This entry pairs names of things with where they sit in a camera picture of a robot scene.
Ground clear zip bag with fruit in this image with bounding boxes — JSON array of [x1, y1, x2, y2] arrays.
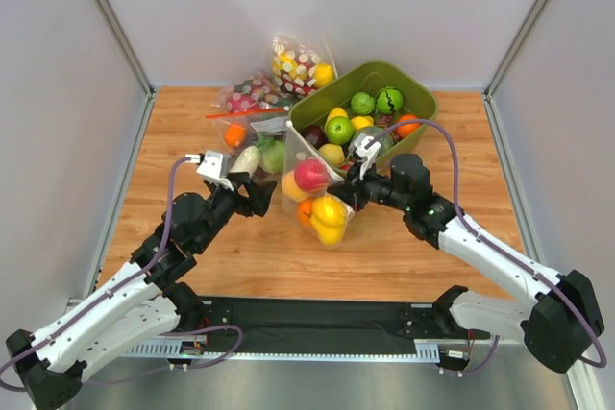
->
[[281, 121, 354, 249]]

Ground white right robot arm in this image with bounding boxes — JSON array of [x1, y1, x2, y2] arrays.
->
[[328, 154, 606, 374]]

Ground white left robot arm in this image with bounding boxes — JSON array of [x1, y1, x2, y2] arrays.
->
[[6, 172, 276, 409]]

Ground fake yellow quince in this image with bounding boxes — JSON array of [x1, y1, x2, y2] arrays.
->
[[318, 143, 346, 167]]

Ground fake red peach in bag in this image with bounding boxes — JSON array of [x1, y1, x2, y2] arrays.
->
[[293, 158, 330, 193]]

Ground fake green cabbage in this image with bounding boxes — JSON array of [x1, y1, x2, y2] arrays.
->
[[257, 133, 285, 174]]

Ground clear bag with orange zipper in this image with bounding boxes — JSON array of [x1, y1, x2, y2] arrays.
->
[[206, 106, 290, 181]]

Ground fake orange in bag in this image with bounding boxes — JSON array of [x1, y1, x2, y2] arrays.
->
[[223, 124, 247, 150]]

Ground fake netted melon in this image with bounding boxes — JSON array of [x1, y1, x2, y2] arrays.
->
[[349, 125, 395, 161]]

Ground fake green apple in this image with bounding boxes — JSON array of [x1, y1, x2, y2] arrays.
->
[[325, 116, 355, 145]]

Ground fake dark red plum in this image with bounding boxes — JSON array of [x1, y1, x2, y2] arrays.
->
[[302, 125, 328, 149]]

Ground fake yellow pear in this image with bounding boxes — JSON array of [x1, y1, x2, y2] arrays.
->
[[351, 115, 374, 131]]

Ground fake orange in bin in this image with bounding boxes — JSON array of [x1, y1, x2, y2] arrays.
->
[[395, 114, 422, 139]]

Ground fake yellow lemon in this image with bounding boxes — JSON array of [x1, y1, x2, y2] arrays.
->
[[325, 107, 348, 125]]

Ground fake bumpy green fruit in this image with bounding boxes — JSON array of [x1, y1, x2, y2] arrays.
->
[[351, 91, 376, 116]]

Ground polka dot bag with strawberry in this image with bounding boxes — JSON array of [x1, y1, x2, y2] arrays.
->
[[213, 70, 294, 114]]

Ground fake striped watermelon ball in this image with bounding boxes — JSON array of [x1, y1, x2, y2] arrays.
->
[[375, 86, 405, 115]]

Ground polka dot bag with lemon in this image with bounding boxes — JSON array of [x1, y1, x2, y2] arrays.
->
[[270, 36, 338, 99]]

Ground green plastic bin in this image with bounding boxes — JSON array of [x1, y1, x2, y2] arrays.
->
[[283, 61, 438, 174]]

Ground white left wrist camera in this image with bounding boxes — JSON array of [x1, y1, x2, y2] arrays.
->
[[196, 150, 234, 191]]

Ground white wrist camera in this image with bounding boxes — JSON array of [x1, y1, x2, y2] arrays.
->
[[196, 150, 234, 191], [352, 133, 381, 179]]

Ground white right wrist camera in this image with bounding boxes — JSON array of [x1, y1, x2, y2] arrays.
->
[[352, 133, 381, 179]]

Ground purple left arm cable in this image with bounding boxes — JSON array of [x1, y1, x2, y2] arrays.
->
[[0, 154, 203, 392]]

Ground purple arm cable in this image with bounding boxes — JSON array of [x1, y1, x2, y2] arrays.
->
[[367, 119, 607, 369], [0, 154, 203, 392]]

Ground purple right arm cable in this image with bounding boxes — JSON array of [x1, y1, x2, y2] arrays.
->
[[367, 119, 607, 369]]

